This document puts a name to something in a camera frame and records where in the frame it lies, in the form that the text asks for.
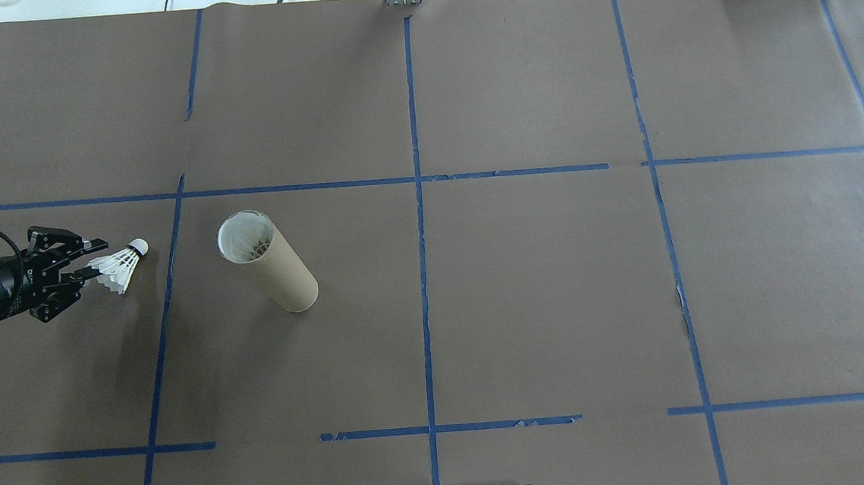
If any white feather shuttlecock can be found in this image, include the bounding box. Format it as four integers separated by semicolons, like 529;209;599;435
228;217;276;262
87;238;152;298

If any brown cardboard tube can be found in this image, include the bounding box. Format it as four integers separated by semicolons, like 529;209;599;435
215;206;321;319

